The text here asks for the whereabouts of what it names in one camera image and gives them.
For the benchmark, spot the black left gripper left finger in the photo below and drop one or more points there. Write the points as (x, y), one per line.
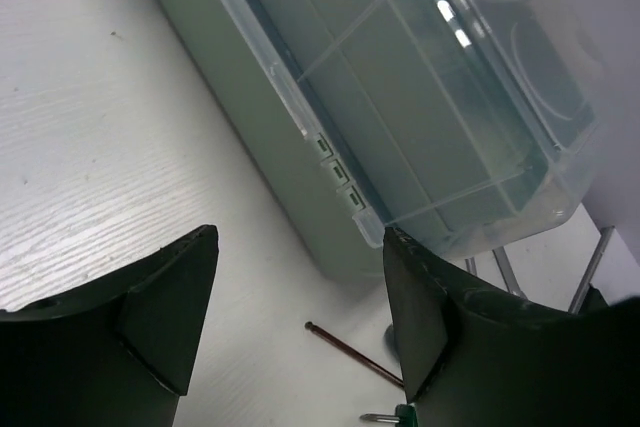
(116, 351)

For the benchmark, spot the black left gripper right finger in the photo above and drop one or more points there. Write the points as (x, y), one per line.
(472, 354)

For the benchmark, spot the green screwdriver orange cap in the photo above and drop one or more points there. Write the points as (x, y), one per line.
(404, 416)

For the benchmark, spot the small silver ratchet wrench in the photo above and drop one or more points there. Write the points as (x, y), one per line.
(504, 267)

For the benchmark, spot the thin brown hex key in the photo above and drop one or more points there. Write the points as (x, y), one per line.
(354, 354)

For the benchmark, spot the large silver ratchet wrench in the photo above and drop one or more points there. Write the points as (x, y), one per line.
(585, 282)

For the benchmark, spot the green toolbox with clear lid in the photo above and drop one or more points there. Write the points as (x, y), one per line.
(468, 124)

